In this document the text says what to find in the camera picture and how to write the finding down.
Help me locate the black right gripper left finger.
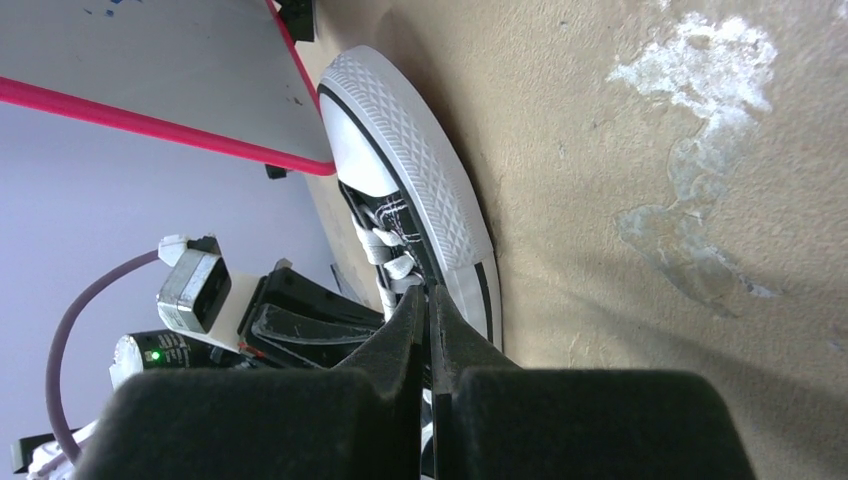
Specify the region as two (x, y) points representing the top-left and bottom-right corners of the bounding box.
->
(75, 287), (427, 479)

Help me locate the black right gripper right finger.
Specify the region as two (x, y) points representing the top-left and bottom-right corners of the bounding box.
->
(429, 287), (754, 479)

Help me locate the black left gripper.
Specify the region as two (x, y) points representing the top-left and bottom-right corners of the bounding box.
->
(237, 267), (384, 369)

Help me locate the white shoelace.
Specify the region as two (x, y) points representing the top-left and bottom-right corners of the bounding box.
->
(351, 205), (425, 322)

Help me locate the black canvas sneaker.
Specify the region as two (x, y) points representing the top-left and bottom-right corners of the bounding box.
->
(317, 45), (503, 349)

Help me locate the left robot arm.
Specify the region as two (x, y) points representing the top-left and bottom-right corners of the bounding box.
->
(104, 267), (384, 479)

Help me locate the black whiteboard stand foot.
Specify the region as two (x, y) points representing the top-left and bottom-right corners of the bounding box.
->
(276, 0), (316, 42)
(265, 164), (288, 180)

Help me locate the pink-framed whiteboard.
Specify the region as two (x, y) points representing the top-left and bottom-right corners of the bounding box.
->
(1, 1), (335, 176)

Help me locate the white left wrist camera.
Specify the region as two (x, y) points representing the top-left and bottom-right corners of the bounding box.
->
(156, 235), (260, 353)

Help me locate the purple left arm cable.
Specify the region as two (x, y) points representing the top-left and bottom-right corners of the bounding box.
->
(44, 248), (164, 465)

